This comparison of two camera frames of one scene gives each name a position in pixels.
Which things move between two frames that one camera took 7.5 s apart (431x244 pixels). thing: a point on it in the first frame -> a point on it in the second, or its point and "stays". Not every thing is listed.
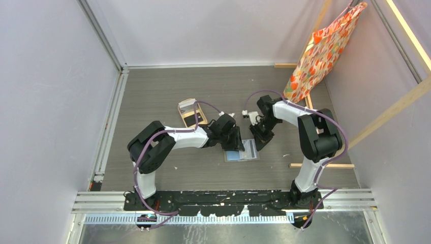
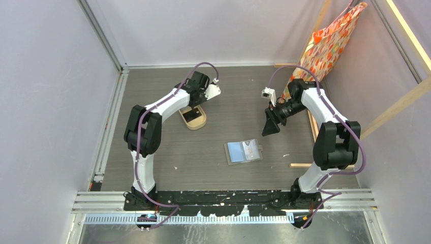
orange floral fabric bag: [321, 54] stays
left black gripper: [237, 144] -> [204, 98]
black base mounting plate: [220, 203] stays
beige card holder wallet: [250, 152] stays
